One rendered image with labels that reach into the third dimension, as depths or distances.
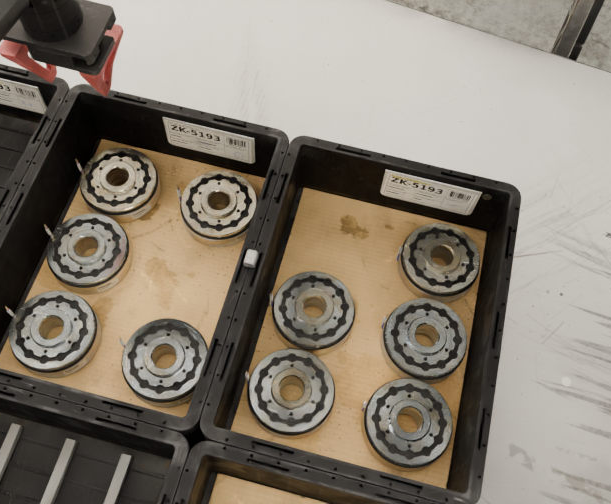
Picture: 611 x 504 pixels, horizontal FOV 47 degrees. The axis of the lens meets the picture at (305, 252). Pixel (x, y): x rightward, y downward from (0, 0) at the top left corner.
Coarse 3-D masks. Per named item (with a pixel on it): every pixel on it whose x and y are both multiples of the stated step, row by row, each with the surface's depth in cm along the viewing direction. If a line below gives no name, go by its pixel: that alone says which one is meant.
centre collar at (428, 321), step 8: (416, 320) 86; (424, 320) 86; (432, 320) 86; (408, 328) 86; (416, 328) 86; (440, 328) 86; (408, 336) 85; (440, 336) 85; (416, 344) 85; (440, 344) 85; (424, 352) 84; (432, 352) 84
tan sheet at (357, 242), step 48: (288, 240) 94; (336, 240) 95; (384, 240) 95; (480, 240) 96; (384, 288) 92; (336, 384) 86; (432, 384) 86; (240, 432) 83; (336, 432) 83; (432, 480) 81
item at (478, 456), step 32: (288, 160) 88; (384, 160) 89; (512, 192) 87; (512, 224) 85; (512, 256) 83; (224, 352) 77; (224, 384) 75; (480, 416) 75; (256, 448) 72; (288, 448) 73; (480, 448) 73; (384, 480) 72; (480, 480) 72
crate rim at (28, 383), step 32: (96, 96) 92; (128, 96) 92; (256, 128) 90; (0, 224) 83; (256, 224) 84; (224, 320) 78; (32, 384) 74; (128, 416) 73; (160, 416) 73; (192, 416) 74
